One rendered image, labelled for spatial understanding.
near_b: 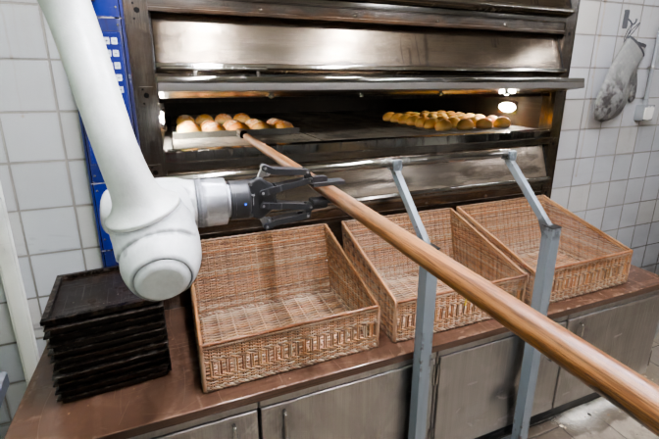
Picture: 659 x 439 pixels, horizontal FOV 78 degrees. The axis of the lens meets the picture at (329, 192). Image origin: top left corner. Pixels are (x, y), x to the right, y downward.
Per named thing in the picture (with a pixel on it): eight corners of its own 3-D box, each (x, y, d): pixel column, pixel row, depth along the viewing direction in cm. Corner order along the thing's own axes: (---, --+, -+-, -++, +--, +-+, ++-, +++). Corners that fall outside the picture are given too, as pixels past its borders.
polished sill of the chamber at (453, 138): (165, 160, 145) (163, 149, 144) (539, 136, 208) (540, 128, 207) (164, 163, 140) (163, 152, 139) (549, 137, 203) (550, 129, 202)
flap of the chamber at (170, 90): (157, 91, 120) (159, 98, 138) (584, 87, 183) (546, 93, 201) (156, 82, 120) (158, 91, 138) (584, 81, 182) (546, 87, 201)
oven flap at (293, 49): (156, 73, 131) (150, 14, 133) (559, 75, 194) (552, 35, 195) (155, 67, 127) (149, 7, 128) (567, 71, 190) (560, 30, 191)
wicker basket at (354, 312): (189, 308, 154) (182, 240, 147) (327, 281, 174) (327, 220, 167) (200, 397, 111) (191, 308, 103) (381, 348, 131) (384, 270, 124)
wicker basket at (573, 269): (448, 259, 196) (453, 205, 189) (535, 242, 216) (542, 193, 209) (531, 311, 152) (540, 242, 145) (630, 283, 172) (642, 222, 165)
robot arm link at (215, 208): (196, 219, 80) (227, 216, 82) (200, 234, 72) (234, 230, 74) (192, 174, 78) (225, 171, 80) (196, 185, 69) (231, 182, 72)
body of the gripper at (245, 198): (224, 174, 79) (270, 170, 82) (226, 216, 81) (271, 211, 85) (229, 183, 72) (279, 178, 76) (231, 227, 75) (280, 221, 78)
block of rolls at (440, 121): (380, 121, 250) (380, 111, 248) (444, 118, 266) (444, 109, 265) (439, 131, 195) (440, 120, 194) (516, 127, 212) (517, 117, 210)
